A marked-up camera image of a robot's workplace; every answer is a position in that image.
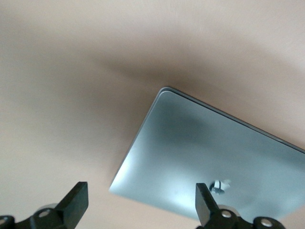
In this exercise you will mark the brown table cover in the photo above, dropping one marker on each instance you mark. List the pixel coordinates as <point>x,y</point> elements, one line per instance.
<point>71,95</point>

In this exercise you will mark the grey laptop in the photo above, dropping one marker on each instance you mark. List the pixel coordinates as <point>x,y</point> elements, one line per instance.
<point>214,155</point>

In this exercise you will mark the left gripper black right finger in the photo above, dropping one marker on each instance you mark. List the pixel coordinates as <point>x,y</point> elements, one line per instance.
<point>207,210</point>

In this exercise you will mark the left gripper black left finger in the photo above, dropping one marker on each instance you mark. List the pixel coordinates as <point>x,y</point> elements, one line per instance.
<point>71,205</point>

